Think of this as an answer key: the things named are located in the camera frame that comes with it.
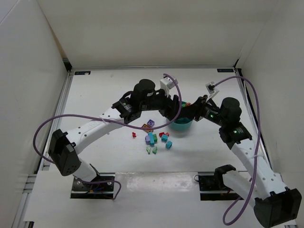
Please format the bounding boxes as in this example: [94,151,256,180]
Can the green lego cube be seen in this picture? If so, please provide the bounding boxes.
[153,134,158,143]

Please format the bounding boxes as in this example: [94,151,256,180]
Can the long teal lego brick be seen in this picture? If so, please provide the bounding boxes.
[148,132,155,146]

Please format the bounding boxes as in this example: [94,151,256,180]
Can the lilac lego brick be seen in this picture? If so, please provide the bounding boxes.
[145,135,150,144]

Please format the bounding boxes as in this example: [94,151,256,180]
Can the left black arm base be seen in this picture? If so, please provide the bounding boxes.
[70,164,122,200]

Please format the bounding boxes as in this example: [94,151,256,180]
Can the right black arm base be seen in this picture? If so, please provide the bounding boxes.
[194,164,239,201]

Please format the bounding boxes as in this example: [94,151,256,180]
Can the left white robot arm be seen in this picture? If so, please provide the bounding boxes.
[48,74,181,185]

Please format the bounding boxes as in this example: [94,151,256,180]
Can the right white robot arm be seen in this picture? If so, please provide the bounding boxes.
[180,96,302,228]

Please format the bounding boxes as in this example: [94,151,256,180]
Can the teal divided round container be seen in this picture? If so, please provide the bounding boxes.
[166,100,193,132]

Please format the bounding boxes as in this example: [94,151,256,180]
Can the purple square lego plate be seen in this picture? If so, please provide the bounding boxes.
[147,119,155,127]

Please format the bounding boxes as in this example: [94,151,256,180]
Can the teal sloped lego brick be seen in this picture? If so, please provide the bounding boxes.
[161,133,169,142]

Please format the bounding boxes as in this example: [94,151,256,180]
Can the orange flat lego plate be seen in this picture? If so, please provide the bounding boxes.
[142,124,153,133]

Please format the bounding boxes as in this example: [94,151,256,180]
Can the teal studded lego brick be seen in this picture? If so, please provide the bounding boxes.
[165,141,172,150]

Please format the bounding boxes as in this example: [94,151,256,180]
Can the green lego slope left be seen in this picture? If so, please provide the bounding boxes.
[146,146,152,154]

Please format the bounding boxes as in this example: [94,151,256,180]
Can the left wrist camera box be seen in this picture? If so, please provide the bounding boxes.
[160,74,178,97]

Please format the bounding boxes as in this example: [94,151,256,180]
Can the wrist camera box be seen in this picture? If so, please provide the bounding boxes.
[160,74,178,97]
[206,82,219,103]

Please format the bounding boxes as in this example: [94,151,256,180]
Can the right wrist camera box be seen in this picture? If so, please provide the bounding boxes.
[206,82,219,103]

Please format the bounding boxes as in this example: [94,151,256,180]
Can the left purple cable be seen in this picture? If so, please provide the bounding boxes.
[32,73,183,163]

